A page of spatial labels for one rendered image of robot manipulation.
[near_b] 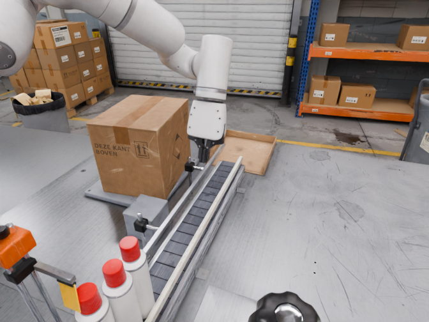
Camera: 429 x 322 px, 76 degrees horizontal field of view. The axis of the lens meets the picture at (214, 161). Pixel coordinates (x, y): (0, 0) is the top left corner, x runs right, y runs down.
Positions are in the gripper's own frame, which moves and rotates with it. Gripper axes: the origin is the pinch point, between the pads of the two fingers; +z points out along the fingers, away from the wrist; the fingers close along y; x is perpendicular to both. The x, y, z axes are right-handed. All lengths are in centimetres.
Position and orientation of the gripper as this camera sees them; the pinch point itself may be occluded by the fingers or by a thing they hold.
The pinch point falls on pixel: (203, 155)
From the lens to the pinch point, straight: 78.7
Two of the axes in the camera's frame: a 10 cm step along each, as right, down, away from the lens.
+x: 3.2, -1.6, 9.3
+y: 9.4, 1.8, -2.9
